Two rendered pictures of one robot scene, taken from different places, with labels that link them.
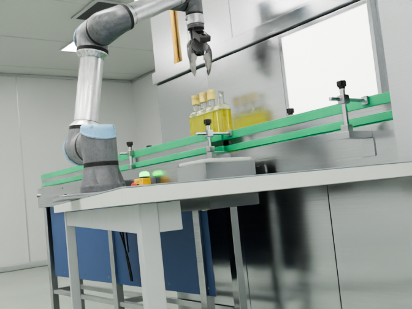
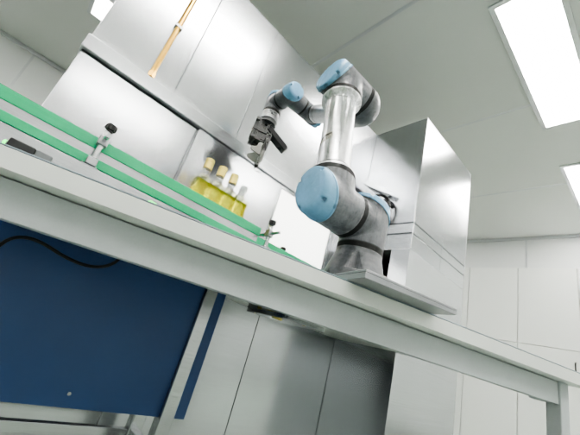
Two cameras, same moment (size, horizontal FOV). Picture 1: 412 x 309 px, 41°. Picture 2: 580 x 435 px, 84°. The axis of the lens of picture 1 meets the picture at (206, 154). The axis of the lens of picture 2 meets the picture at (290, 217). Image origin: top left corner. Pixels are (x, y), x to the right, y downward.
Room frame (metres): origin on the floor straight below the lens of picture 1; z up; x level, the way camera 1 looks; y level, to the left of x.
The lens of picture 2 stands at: (2.00, 1.13, 0.59)
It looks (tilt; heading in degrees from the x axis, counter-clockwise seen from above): 21 degrees up; 271
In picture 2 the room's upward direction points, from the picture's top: 16 degrees clockwise
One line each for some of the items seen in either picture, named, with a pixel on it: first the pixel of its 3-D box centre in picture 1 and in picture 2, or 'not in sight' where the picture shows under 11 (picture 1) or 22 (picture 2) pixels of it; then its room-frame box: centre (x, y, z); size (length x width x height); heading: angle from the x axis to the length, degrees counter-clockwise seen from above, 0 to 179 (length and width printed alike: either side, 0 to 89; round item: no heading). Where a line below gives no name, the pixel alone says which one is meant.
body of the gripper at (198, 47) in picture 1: (196, 40); (261, 133); (2.23, -0.01, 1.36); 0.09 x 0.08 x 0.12; 16
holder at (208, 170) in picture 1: (222, 174); not in sight; (1.95, -0.05, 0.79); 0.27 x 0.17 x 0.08; 128
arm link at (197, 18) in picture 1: (194, 21); (269, 118); (2.22, -0.01, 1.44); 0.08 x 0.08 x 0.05
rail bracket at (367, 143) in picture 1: (350, 119); not in sight; (1.58, -0.43, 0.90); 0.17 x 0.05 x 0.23; 128
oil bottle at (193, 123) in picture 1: (198, 135); (193, 199); (2.37, 0.02, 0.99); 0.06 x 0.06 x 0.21; 38
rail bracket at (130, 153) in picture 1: (126, 156); (103, 142); (2.53, 0.37, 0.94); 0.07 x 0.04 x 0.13; 128
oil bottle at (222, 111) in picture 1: (224, 128); (232, 220); (2.23, -0.08, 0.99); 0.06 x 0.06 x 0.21; 37
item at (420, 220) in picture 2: not in sight; (418, 208); (1.21, -0.84, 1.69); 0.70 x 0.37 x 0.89; 38
